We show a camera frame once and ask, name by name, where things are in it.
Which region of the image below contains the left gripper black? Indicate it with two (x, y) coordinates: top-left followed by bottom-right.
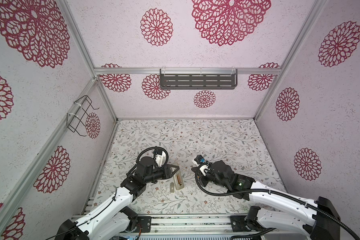
(144, 163), (180, 185)

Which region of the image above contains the white battery cover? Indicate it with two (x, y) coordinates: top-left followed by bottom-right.
(170, 183), (175, 193)

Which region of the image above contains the white remote control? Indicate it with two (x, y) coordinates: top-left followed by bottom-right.
(173, 171), (185, 190)

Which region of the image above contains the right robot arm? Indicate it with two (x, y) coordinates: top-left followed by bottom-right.
(192, 155), (341, 240)

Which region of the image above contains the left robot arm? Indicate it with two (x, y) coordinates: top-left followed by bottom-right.
(53, 157), (180, 240)

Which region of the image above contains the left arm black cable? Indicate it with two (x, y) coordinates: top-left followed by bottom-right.
(135, 146), (170, 170)

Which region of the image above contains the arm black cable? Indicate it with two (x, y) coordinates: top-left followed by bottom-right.
(135, 146), (170, 170)
(194, 167), (360, 240)

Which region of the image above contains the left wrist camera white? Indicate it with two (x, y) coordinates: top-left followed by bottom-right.
(153, 149), (167, 168)

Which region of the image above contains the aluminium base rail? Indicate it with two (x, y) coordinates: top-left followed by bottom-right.
(71, 213), (317, 238)

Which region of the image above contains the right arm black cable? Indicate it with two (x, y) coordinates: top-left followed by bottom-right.
(194, 167), (360, 240)

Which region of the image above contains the dark grey wall shelf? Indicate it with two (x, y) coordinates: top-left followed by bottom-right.
(159, 69), (238, 90)

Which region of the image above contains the black wire wall basket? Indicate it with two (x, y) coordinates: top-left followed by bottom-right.
(66, 95), (101, 139)

